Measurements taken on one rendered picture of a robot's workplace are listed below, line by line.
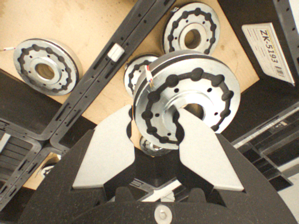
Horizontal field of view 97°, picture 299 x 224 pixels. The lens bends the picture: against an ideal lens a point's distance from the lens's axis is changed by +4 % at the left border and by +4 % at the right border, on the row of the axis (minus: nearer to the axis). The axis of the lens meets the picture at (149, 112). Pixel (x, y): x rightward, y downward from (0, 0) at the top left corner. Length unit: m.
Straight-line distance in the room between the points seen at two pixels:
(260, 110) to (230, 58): 0.13
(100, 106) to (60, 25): 0.17
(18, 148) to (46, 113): 0.22
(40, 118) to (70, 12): 0.20
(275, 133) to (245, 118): 0.85
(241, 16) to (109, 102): 0.30
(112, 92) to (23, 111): 0.16
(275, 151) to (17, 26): 1.53
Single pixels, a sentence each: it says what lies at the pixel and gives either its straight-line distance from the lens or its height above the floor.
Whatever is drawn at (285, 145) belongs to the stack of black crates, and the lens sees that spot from 1.47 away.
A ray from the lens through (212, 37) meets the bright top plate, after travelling 0.29.
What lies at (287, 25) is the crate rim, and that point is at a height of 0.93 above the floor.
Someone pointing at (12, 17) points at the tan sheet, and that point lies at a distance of 0.35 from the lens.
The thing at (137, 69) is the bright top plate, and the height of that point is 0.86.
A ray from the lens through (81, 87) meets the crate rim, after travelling 0.22.
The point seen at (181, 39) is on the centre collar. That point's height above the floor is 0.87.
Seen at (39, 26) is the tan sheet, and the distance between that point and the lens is 0.33.
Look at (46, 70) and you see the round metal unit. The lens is 0.34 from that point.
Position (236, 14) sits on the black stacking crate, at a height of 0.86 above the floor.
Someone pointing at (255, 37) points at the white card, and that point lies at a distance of 0.31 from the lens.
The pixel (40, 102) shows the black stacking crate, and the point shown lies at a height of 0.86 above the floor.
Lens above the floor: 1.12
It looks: 57 degrees down
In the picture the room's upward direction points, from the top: 171 degrees clockwise
